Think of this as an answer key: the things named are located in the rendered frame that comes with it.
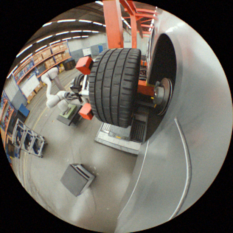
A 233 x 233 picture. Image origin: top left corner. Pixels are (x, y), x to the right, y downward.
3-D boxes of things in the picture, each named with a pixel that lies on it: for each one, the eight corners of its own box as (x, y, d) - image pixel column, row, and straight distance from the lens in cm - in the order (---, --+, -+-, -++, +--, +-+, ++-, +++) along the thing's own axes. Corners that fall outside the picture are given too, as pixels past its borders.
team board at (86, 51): (87, 62, 940) (83, 47, 936) (84, 62, 973) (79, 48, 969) (93, 59, 1058) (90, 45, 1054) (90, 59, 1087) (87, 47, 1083)
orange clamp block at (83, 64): (93, 74, 43) (84, 65, 38) (84, 75, 48) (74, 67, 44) (97, 65, 47) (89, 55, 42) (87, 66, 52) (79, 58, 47)
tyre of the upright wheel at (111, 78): (120, 145, 28) (142, 32, 58) (76, 128, 37) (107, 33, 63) (130, 122, 91) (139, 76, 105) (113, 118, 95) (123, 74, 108)
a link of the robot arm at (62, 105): (60, 110, 160) (54, 103, 151) (66, 104, 162) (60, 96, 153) (64, 112, 146) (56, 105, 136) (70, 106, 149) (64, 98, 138)
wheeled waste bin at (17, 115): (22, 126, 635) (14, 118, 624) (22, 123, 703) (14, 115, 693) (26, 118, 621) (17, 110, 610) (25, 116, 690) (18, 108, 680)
